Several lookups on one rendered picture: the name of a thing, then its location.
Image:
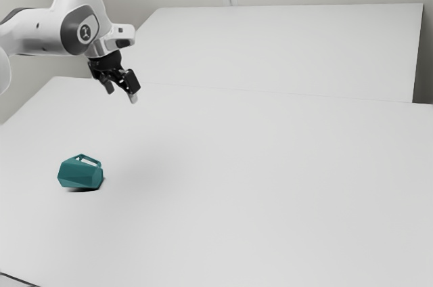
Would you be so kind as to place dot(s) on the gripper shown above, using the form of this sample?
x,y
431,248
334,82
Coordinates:
x,y
106,63

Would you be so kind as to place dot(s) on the teal faceted mug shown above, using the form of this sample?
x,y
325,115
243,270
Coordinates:
x,y
79,174

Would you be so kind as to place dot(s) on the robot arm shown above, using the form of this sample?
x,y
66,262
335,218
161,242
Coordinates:
x,y
40,33

